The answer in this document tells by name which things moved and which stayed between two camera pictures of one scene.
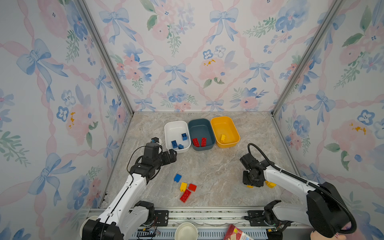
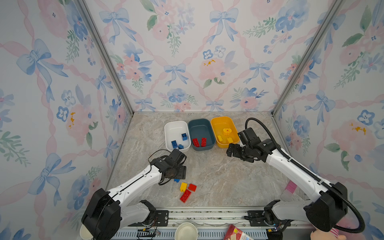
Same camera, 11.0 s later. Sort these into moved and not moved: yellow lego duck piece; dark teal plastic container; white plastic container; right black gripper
Moved: yellow lego duck piece; right black gripper
Not moved: dark teal plastic container; white plastic container
